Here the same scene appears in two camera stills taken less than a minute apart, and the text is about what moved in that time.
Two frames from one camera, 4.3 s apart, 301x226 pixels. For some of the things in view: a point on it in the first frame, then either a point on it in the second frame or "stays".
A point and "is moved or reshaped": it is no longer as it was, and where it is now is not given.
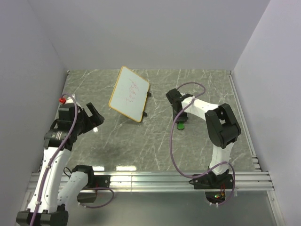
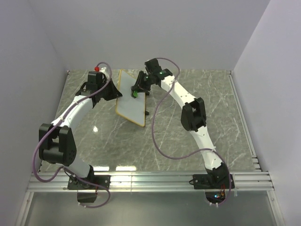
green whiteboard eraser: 180,125 to 135,93
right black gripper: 184,118 to 137,86
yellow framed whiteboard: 130,93 is moved or reshaped
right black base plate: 212,181 stays
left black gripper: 87,117 to 109,88
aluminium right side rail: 257,166 stays
